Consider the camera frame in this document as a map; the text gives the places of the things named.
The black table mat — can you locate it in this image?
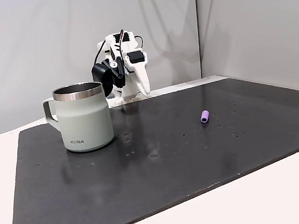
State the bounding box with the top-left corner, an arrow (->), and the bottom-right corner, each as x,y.
0,67 -> 299,224

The black camera cable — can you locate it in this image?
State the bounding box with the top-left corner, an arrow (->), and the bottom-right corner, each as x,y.
90,39 -> 110,67

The sage green steel-rimmed mug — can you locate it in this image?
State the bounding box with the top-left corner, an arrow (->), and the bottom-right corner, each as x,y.
40,79 -> 116,157

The purple pen grip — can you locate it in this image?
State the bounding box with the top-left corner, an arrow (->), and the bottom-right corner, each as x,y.
199,109 -> 212,124

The black camera box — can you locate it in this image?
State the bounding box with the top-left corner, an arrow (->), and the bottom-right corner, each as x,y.
89,56 -> 129,100

